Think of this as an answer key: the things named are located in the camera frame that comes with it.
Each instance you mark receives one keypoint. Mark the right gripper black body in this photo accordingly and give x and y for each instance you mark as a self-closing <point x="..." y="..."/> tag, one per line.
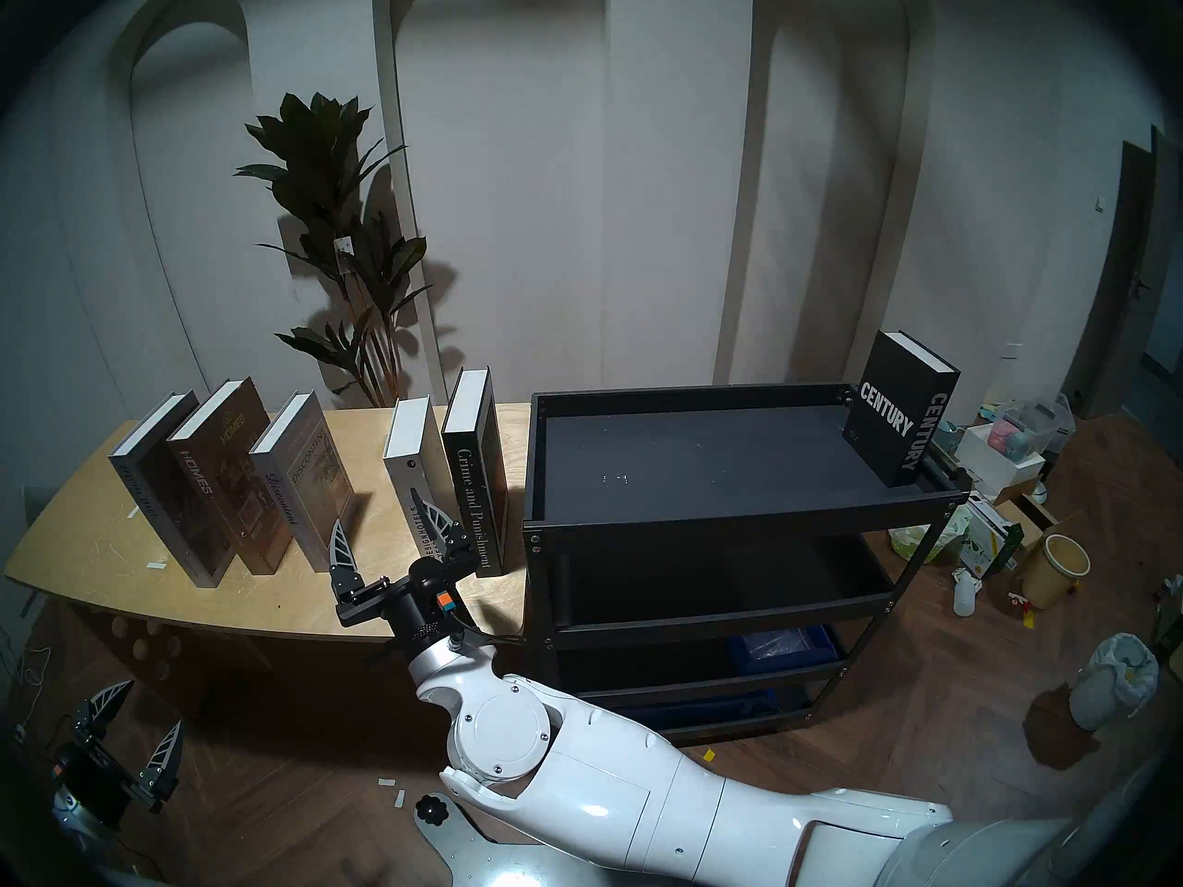
<point x="416" y="599"/>

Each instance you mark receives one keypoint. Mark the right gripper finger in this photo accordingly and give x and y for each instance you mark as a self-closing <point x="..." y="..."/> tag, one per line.
<point x="442" y="529"/>
<point x="344" y="566"/>

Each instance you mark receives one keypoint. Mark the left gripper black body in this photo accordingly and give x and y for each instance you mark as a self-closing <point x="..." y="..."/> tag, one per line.
<point x="97" y="783"/>

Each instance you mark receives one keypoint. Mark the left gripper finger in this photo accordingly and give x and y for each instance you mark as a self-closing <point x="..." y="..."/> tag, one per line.
<point x="100" y="708"/>
<point x="164" y="767"/>

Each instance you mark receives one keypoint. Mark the black Century book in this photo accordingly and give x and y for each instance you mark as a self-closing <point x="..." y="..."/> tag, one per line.
<point x="892" y="414"/>

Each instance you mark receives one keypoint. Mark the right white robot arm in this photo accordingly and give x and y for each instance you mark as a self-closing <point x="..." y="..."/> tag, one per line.
<point x="628" y="793"/>

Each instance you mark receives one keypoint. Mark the wooden display table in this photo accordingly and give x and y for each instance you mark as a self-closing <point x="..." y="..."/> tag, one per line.
<point x="92" y="525"/>

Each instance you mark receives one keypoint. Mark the black metal shelf cart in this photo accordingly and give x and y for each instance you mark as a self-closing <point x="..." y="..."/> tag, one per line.
<point x="702" y="460"/>

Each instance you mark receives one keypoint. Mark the black Crime and Punishment book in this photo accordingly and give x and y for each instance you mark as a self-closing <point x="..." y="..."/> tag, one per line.
<point x="476" y="469"/>

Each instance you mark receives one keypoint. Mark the white Designhotels Yearbook book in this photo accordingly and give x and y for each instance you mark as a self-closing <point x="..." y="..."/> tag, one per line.
<point x="416" y="460"/>

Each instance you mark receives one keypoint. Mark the grey Discontent book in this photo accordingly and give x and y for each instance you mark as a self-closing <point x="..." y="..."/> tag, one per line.
<point x="310" y="479"/>

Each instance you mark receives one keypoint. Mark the brown Homes book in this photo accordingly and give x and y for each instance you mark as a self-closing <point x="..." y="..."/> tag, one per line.
<point x="231" y="488"/>

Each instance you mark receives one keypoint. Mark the grey Special Issue book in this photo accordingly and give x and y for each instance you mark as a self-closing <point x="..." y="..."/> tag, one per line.
<point x="176" y="506"/>

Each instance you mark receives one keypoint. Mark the blue plastic bin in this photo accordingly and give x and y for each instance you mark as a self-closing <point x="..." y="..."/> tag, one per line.
<point x="781" y="650"/>
<point x="712" y="710"/>

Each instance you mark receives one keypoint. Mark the tall green potted plant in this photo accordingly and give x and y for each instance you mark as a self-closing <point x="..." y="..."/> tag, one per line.
<point x="319" y="164"/>

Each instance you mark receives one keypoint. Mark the green plastic bag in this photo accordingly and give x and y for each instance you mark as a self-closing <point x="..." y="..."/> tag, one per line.
<point x="924" y="541"/>

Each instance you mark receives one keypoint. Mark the small white bottle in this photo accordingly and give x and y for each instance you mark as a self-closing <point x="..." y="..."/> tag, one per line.
<point x="966" y="594"/>

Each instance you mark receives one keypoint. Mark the green and white carton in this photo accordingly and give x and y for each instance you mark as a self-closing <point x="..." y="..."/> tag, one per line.
<point x="989" y="539"/>

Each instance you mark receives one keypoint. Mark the white cardboard box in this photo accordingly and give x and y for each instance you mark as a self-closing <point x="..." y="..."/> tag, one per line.
<point x="998" y="465"/>

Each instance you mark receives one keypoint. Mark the brown cardboard box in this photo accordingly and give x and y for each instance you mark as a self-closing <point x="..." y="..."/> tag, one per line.
<point x="1030" y="516"/>

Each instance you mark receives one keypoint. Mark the yellow bucket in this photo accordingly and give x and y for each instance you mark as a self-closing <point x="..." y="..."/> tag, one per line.
<point x="1054" y="571"/>

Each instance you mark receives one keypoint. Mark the white bagged trash bin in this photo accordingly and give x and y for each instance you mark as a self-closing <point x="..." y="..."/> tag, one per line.
<point x="1114" y="677"/>

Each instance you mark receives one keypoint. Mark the dark door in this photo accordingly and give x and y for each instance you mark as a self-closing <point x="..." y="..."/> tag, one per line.
<point x="1132" y="285"/>

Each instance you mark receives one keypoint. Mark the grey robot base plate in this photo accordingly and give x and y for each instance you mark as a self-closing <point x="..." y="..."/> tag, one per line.
<point x="462" y="844"/>

